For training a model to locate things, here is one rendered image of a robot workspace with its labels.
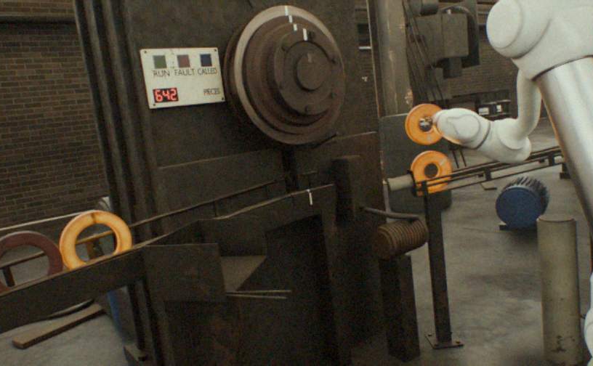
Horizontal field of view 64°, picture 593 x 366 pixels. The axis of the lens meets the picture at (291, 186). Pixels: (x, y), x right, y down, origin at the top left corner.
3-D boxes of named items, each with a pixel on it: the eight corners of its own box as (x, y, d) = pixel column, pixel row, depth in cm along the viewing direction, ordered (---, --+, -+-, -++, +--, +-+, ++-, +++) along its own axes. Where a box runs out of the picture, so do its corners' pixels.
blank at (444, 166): (427, 197, 187) (430, 199, 184) (401, 169, 185) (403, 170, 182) (457, 171, 186) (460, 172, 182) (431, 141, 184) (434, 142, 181)
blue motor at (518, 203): (494, 234, 329) (491, 186, 324) (509, 215, 375) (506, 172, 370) (544, 236, 311) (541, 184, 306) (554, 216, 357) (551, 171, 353)
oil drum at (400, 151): (375, 210, 458) (365, 118, 445) (416, 197, 491) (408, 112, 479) (425, 216, 409) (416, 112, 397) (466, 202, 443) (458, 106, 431)
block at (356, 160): (336, 217, 190) (329, 157, 187) (350, 213, 195) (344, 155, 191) (354, 219, 181) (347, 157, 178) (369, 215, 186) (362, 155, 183)
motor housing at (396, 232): (379, 356, 188) (365, 225, 181) (416, 335, 201) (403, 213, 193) (405, 367, 178) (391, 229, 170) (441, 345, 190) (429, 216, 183)
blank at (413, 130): (401, 108, 182) (403, 108, 178) (441, 99, 182) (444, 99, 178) (408, 147, 184) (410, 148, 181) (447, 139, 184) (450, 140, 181)
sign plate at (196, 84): (149, 108, 150) (139, 50, 147) (222, 102, 164) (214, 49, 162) (152, 107, 148) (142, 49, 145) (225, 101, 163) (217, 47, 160)
